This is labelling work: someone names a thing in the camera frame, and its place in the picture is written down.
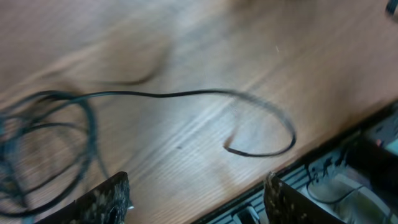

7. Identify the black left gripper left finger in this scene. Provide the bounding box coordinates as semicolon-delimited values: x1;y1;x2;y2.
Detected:
38;171;130;224

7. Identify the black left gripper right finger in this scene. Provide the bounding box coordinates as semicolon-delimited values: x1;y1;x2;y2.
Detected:
264;172;342;224

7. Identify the thin black USB cable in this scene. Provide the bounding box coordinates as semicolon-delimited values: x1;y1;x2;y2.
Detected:
37;88;297;158

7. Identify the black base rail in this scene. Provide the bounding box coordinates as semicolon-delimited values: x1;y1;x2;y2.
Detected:
199;103;397;223

